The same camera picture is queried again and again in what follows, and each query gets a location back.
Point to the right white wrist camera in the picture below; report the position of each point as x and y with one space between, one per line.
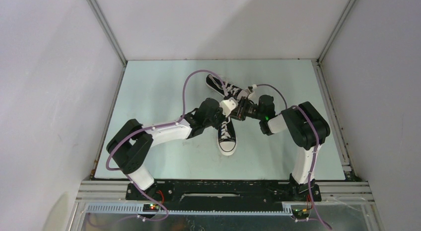
251 91

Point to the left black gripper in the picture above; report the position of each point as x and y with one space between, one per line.
222 117

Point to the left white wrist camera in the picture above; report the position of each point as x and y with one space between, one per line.
228 105

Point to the aluminium frame rail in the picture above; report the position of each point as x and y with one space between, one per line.
346 193

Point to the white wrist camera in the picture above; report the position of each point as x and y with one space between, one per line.
251 91
228 105

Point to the grey slotted cable duct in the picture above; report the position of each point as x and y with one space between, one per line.
140 209

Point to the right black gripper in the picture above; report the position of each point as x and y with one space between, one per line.
239 113

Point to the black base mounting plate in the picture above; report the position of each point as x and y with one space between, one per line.
231 195

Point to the right controller board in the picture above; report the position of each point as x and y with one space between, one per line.
301 214

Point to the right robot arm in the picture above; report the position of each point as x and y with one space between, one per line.
306 126

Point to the controller board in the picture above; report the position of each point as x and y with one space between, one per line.
301 214
151 208

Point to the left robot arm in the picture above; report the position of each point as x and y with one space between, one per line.
128 149

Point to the black canvas sneaker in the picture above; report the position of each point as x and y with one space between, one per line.
232 90
226 138

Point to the left controller board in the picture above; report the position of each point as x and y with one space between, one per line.
151 208

